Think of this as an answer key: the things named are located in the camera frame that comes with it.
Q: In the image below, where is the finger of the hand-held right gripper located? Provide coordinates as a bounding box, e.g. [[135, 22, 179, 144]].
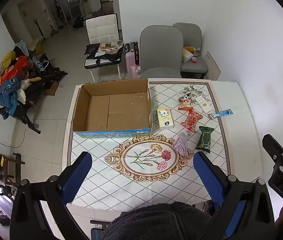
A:
[[262, 134, 283, 164]]

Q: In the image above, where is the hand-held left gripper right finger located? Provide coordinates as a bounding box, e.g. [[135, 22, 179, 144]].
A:
[[193, 152, 276, 240]]

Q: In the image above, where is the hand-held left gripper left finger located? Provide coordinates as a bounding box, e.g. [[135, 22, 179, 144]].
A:
[[10, 151, 93, 240]]

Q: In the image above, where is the green snack packet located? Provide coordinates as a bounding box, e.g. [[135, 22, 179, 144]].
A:
[[196, 126, 215, 153]]

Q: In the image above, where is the purple cloth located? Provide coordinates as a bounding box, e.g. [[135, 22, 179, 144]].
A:
[[173, 130, 194, 156]]

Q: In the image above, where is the red snack packet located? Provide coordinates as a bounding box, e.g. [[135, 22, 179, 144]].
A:
[[181, 110, 203, 133]]

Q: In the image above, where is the white and blue tube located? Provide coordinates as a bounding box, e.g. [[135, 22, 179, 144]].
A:
[[208, 109, 232, 120]]

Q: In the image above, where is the yellow tissue pack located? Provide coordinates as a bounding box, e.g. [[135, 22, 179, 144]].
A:
[[156, 108, 175, 130]]

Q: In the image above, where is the small beige box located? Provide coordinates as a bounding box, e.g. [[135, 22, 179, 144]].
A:
[[195, 95, 213, 113]]

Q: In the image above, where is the cartoon print snack packet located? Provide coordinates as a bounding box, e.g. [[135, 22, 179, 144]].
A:
[[178, 92, 194, 111]]

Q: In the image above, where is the brown cardboard box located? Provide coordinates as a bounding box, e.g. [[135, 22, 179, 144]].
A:
[[73, 78, 153, 138]]

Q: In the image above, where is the floral printed table mat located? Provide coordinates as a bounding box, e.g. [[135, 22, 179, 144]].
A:
[[66, 78, 232, 212]]

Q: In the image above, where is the person's dark fuzzy clothing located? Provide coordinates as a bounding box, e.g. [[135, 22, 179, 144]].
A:
[[100, 202, 213, 240]]

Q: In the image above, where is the black metal rack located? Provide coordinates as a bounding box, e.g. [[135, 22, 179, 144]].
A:
[[0, 142, 25, 200]]

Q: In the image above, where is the small cardboard box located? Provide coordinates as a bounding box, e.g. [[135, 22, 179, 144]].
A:
[[43, 81, 59, 96]]

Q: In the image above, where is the white plush toy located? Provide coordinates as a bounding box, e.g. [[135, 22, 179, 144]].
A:
[[18, 77, 42, 104]]

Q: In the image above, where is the pale wooden board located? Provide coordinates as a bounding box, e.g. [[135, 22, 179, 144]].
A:
[[203, 51, 221, 81]]

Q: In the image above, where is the clothes rack with garments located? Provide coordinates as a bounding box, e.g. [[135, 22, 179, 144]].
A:
[[0, 67, 68, 134]]

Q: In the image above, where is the pink paper bag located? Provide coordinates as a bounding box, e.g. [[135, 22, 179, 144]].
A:
[[131, 64, 142, 79]]

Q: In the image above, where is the white plastic bag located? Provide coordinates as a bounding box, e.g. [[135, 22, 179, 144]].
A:
[[181, 49, 194, 63]]

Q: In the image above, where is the black bag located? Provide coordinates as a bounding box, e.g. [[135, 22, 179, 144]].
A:
[[84, 50, 122, 67]]

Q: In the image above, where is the pink suitcase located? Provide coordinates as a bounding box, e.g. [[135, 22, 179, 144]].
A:
[[124, 41, 140, 78]]

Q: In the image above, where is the red plastic bag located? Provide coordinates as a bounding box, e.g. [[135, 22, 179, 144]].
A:
[[1, 56, 28, 82]]

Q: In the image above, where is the black folder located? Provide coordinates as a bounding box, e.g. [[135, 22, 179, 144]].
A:
[[85, 43, 100, 55]]

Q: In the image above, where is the pile of papers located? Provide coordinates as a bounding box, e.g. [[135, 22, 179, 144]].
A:
[[100, 41, 123, 53]]

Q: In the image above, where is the yellow bag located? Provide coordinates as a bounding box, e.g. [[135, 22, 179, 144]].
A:
[[29, 40, 44, 54]]

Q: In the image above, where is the grey chair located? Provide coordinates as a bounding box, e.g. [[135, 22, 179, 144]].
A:
[[140, 25, 184, 79], [173, 22, 209, 80]]

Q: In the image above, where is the light blue cloth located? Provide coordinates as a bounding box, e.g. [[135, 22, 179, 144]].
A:
[[15, 40, 29, 55]]

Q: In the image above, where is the white chair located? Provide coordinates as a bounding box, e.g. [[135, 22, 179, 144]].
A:
[[84, 13, 122, 82]]

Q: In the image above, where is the black backpack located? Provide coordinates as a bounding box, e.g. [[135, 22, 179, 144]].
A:
[[73, 17, 84, 30]]

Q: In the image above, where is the black floor cable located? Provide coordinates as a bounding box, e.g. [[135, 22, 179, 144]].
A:
[[0, 129, 26, 148]]

